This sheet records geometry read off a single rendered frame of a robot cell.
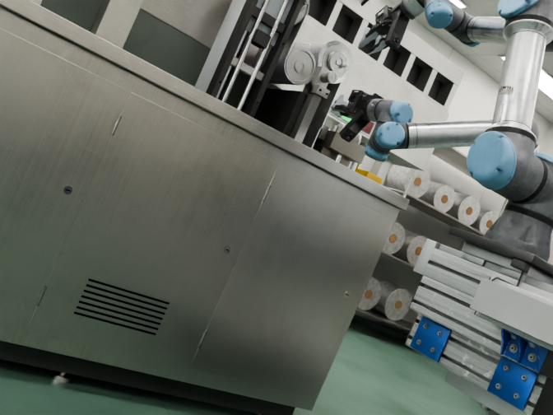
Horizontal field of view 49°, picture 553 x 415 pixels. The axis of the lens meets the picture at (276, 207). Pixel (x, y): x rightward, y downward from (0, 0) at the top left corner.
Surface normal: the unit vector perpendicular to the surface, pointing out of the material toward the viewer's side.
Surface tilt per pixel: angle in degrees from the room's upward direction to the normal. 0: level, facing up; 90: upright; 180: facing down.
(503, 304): 90
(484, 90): 90
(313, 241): 90
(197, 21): 90
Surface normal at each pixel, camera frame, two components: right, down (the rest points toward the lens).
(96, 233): 0.48, 0.21
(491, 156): -0.84, -0.23
